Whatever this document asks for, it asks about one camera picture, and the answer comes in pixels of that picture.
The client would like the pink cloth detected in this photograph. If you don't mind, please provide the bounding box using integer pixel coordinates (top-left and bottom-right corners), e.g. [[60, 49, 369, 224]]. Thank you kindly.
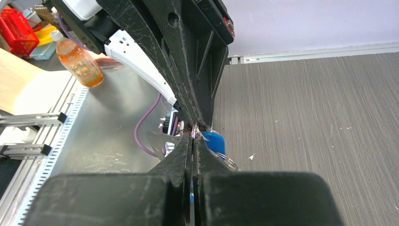
[[95, 57, 123, 69]]

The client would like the yellow box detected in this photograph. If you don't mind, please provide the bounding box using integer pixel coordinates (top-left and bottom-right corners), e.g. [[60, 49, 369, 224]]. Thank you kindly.
[[34, 26, 58, 46]]

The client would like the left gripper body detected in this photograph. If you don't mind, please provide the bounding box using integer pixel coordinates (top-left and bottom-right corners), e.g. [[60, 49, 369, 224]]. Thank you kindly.
[[187, 0, 235, 94]]

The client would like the orange drink bottle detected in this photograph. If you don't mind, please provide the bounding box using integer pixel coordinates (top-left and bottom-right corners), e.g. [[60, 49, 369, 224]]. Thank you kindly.
[[50, 30, 103, 88]]

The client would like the large metal keyring disc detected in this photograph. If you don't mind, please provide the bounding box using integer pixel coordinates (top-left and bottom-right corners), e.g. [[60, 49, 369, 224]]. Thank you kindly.
[[146, 130, 240, 171]]

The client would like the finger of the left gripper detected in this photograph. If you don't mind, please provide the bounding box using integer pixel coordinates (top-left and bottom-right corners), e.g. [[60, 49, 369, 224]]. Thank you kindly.
[[97, 0, 197, 125], [142, 0, 230, 130]]

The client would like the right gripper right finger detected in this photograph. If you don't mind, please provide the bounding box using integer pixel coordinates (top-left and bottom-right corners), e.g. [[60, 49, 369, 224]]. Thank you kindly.
[[192, 137, 343, 226]]

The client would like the red plastic crate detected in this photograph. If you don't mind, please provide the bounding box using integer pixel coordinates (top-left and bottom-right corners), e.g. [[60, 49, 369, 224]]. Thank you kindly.
[[0, 8, 39, 56]]

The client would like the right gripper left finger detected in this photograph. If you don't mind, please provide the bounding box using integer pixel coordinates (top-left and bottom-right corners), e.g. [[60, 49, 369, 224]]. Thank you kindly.
[[23, 133, 193, 226]]

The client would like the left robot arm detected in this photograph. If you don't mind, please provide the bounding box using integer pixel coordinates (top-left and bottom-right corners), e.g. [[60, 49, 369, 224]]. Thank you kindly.
[[51, 0, 235, 131]]

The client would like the light blue box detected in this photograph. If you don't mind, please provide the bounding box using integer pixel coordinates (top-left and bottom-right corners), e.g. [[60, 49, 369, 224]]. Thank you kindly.
[[30, 42, 56, 60]]

